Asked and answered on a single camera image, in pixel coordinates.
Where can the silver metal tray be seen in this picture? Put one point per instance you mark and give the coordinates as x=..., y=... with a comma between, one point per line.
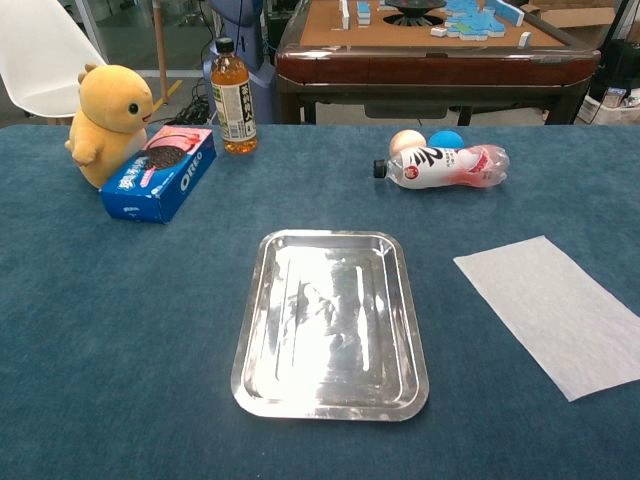
x=325, y=325

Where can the amber tea bottle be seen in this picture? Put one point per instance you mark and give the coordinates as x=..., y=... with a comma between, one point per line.
x=232, y=100

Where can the wooden pole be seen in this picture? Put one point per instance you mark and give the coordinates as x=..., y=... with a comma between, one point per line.
x=161, y=50

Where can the brown mahjong table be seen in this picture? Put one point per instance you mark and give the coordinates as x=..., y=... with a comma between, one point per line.
x=425, y=65

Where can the peach coloured ball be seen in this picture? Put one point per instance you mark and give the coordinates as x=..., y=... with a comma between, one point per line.
x=405, y=141

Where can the white chair with wooden legs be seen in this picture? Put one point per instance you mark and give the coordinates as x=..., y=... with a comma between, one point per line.
x=40, y=50

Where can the white paper sheet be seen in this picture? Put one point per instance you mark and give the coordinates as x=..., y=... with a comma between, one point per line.
x=550, y=320

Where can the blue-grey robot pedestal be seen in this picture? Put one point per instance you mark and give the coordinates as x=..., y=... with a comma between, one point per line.
x=250, y=30

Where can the white storage box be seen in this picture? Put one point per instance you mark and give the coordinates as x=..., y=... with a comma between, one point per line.
x=610, y=105

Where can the clear bottle with white label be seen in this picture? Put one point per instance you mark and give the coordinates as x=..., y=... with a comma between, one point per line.
x=440, y=170

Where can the black mahjong table centre dome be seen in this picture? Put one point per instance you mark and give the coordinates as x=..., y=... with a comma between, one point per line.
x=412, y=11

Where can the blue ball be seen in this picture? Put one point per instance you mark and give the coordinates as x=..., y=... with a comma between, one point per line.
x=445, y=138

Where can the blue white mahjong tile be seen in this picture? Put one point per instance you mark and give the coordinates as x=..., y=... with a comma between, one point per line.
x=440, y=32
x=525, y=38

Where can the pile of blue mahjong tiles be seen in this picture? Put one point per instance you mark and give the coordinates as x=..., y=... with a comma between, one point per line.
x=475, y=22

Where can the blue Oreo cookie box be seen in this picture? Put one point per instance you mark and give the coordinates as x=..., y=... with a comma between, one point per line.
x=160, y=185

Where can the blue table cover cloth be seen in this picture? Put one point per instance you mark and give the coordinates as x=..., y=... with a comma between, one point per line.
x=150, y=325

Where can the yellow plush toy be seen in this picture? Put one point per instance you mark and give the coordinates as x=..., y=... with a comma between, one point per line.
x=107, y=115

